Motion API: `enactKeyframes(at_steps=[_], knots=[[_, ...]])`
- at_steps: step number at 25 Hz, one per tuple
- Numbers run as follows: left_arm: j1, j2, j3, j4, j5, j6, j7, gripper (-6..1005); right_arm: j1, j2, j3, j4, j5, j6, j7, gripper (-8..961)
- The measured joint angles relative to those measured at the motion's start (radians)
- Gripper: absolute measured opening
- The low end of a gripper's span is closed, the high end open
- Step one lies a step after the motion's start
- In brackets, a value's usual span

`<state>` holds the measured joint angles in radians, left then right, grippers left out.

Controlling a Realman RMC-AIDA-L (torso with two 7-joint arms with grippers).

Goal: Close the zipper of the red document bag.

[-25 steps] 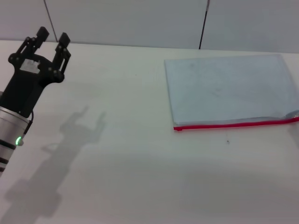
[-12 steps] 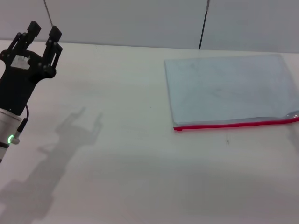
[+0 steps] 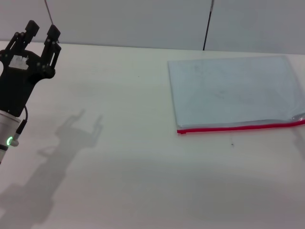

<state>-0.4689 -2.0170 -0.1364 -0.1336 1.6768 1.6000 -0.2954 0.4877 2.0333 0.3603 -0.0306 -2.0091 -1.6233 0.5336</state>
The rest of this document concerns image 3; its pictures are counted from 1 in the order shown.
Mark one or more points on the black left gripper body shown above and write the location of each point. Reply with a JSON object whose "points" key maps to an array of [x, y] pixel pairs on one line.
{"points": [[14, 90]]}

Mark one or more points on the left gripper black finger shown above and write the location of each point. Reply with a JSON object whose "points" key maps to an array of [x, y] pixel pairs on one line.
{"points": [[17, 40], [51, 55]]}

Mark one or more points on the clear document bag red zipper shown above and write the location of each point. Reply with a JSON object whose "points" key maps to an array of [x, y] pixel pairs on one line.
{"points": [[233, 93]]}

